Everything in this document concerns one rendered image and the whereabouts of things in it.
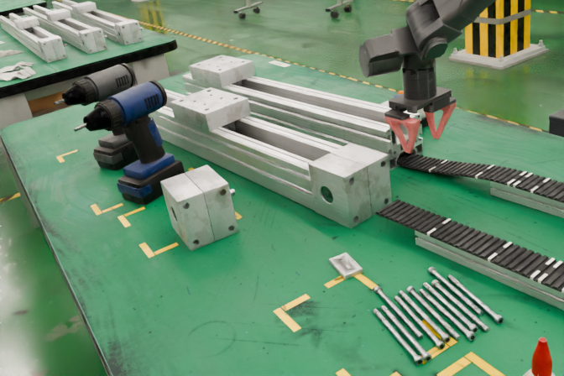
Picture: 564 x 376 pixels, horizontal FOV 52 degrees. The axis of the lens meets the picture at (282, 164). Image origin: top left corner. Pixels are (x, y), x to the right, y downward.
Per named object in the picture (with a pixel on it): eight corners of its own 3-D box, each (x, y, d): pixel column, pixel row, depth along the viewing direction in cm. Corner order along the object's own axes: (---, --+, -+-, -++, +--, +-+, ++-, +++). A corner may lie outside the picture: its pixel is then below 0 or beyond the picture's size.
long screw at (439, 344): (446, 348, 67) (445, 342, 67) (438, 352, 67) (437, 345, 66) (399, 299, 76) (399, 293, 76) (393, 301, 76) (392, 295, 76)
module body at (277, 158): (356, 190, 106) (351, 148, 102) (315, 211, 100) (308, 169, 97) (161, 112, 166) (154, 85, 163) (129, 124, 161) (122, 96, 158)
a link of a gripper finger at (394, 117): (386, 153, 106) (382, 105, 103) (412, 139, 110) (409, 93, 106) (415, 161, 101) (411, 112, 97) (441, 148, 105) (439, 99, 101)
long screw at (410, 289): (406, 293, 77) (405, 287, 77) (412, 290, 77) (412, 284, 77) (454, 342, 68) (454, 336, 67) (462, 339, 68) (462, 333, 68)
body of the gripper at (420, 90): (387, 110, 103) (384, 70, 100) (425, 93, 109) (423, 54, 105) (415, 117, 99) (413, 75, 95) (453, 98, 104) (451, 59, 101)
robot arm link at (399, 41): (451, 40, 89) (433, -4, 93) (380, 54, 88) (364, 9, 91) (431, 80, 101) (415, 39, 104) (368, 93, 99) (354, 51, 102)
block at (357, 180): (402, 198, 100) (398, 148, 96) (351, 229, 94) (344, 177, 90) (364, 185, 107) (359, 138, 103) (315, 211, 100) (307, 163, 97)
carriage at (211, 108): (253, 126, 128) (248, 97, 125) (211, 143, 122) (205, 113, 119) (216, 113, 140) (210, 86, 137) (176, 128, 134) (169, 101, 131)
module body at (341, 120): (423, 152, 115) (420, 112, 112) (389, 171, 110) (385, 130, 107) (216, 92, 176) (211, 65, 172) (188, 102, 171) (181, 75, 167)
